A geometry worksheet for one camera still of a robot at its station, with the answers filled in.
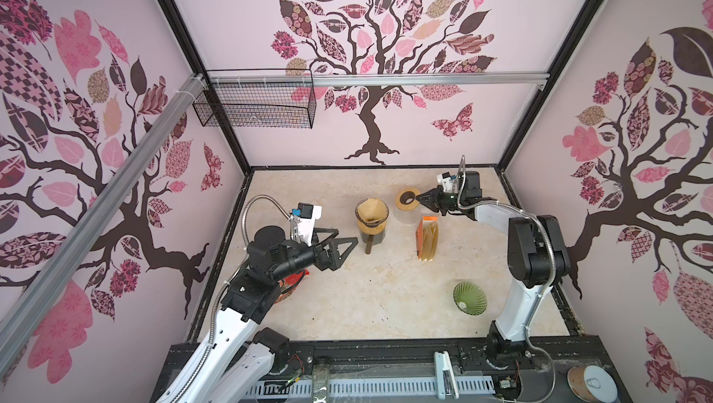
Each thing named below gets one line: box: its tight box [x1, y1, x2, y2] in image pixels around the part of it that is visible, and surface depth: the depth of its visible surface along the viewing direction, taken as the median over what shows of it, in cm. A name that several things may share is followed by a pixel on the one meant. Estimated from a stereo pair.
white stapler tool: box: [433, 351, 460, 401], surface depth 71 cm
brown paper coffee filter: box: [357, 197, 388, 222], surface depth 90 cm
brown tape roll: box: [567, 364, 619, 403], surface depth 67 cm
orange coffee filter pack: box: [415, 216, 440, 262], surface depth 92 cm
